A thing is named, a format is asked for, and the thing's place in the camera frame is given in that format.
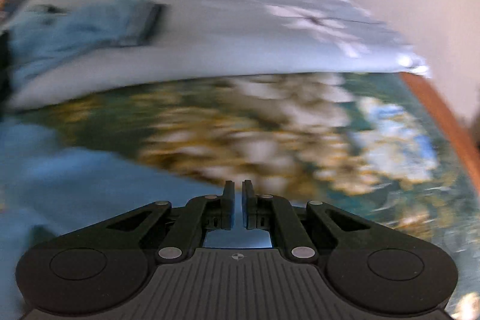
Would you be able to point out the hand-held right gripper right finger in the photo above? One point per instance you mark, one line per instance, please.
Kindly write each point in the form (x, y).
(247, 206)

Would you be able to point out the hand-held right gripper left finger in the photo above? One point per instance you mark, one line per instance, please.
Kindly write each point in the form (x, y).
(228, 206)

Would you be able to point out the light blue pants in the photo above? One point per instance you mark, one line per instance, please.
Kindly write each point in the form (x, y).
(75, 188)

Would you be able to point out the teal floral bed sheet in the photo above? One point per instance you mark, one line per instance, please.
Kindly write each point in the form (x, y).
(262, 136)

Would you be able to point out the blue denim jeans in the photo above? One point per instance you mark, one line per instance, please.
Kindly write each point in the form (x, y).
(93, 27)

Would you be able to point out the wooden bed frame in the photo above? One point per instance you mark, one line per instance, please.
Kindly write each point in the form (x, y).
(442, 117)

